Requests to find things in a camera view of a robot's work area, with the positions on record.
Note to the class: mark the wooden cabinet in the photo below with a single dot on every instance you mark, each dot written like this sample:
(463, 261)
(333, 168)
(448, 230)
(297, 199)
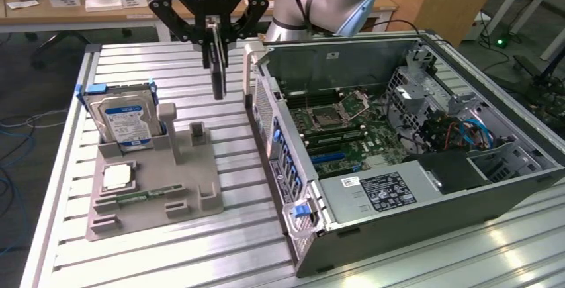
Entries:
(441, 3)

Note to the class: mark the white paper label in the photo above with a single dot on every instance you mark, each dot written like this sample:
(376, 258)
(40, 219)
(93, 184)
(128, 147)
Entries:
(22, 4)

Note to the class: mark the grey parts rack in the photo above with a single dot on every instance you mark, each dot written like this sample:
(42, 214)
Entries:
(155, 175)

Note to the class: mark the CPU socket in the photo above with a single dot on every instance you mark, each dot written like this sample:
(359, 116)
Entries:
(325, 118)

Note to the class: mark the metal socket cover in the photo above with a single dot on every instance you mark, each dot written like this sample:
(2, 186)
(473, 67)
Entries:
(355, 102)

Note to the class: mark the silver CPU chip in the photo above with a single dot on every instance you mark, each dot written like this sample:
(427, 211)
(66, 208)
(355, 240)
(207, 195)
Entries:
(116, 177)

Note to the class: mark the black office chair base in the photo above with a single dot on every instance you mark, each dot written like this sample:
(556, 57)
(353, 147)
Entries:
(52, 44)

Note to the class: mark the grey power supply unit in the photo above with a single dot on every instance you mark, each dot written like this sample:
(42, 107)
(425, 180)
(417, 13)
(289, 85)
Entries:
(353, 198)

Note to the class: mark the blue expansion slot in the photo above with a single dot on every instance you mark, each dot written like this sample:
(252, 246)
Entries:
(327, 157)

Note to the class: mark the metal disk bay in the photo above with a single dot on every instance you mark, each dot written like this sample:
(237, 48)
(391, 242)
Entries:
(411, 92)

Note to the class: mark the open black PC case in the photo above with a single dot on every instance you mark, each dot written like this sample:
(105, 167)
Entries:
(397, 235)

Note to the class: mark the green RAM stick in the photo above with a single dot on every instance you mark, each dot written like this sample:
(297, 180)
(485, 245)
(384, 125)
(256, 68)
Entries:
(141, 196)

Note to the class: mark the blue case latch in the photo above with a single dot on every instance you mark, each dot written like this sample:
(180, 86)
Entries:
(301, 210)

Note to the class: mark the green indicator light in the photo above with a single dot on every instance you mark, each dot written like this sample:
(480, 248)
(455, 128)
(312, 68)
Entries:
(500, 41)

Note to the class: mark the hard disk with blue carrier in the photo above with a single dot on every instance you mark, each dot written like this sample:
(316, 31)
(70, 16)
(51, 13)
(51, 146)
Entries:
(125, 122)

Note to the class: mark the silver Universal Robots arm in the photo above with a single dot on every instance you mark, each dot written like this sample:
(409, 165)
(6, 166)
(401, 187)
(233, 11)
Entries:
(335, 0)

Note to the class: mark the wooden desk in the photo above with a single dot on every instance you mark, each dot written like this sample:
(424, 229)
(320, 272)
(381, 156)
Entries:
(380, 5)
(52, 15)

